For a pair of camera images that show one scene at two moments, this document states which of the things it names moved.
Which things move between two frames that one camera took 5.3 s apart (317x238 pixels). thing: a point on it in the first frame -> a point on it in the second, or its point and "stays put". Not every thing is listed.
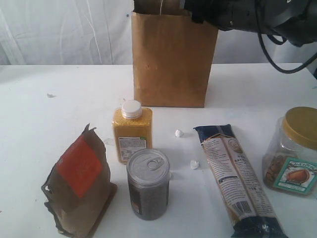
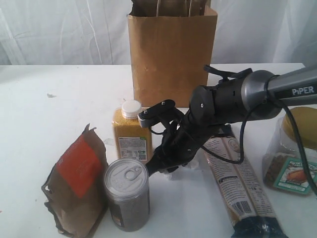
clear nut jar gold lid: (290, 162) stays put
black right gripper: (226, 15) -> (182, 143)
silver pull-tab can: (148, 171) -> (127, 186)
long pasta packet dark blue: (250, 213) stays put
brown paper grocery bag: (172, 54) stays put
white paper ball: (194, 164) stays put
